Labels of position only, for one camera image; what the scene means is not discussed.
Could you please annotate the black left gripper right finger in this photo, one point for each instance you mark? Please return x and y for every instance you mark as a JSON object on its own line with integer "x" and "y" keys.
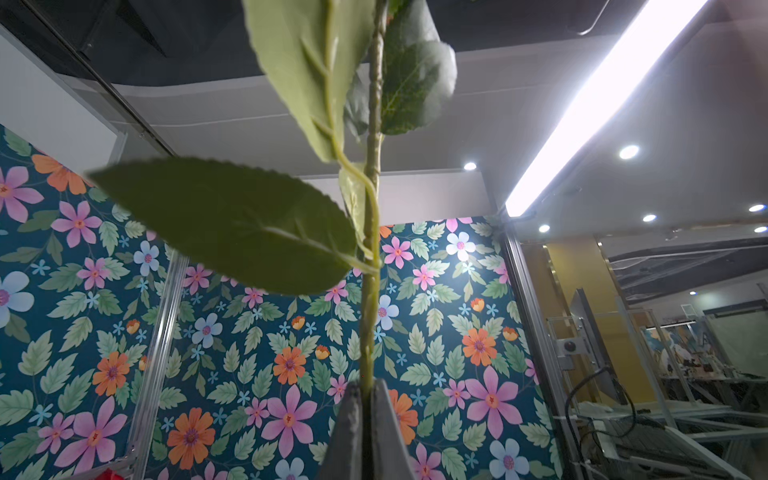
{"x": 391, "y": 460}

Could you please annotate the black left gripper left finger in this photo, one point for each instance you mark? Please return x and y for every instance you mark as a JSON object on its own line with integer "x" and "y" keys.
{"x": 343, "y": 456}

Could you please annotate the grey monitor on stand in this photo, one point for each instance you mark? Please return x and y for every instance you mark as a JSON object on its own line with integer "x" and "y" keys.
{"x": 596, "y": 350}

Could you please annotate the ceiling strip light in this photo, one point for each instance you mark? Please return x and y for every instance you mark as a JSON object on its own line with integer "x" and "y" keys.
{"x": 649, "y": 35}

